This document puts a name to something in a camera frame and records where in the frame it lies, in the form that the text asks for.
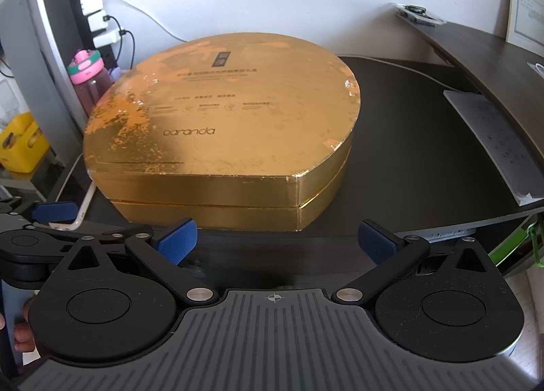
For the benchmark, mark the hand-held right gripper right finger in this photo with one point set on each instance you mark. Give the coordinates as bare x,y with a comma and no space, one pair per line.
378,242

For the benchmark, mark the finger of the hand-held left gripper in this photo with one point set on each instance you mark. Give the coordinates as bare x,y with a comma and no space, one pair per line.
106,236
51,212

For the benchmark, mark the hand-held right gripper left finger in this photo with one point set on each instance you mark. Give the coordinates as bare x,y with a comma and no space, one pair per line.
178,242

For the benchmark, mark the gold gift box base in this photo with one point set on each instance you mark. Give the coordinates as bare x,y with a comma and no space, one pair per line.
212,216

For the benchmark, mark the gold gift box lid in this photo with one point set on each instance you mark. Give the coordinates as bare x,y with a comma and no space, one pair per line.
221,97

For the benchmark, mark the person's left hand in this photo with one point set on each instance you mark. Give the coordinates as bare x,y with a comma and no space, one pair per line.
23,338

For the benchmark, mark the white-cased smartphone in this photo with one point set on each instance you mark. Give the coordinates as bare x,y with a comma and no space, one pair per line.
80,212

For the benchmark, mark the yellow plastic crate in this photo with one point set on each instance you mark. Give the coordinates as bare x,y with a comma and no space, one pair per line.
23,142

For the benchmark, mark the dark wooden desk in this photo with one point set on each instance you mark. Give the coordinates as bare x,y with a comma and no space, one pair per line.
403,140

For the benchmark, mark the pink water bottle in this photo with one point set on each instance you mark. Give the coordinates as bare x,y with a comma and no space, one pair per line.
89,89

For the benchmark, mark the grey paper pad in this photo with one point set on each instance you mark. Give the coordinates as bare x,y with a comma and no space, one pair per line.
497,140

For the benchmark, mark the silver monitor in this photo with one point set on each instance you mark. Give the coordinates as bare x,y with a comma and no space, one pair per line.
38,46

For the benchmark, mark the white charger plug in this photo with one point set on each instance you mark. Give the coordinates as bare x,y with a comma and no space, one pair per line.
97,21
91,2
106,39

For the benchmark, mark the dark curved shelf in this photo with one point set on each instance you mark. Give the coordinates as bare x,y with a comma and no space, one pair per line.
488,59

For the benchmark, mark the silver ashtray object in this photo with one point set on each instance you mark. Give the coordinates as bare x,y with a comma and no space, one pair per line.
418,15

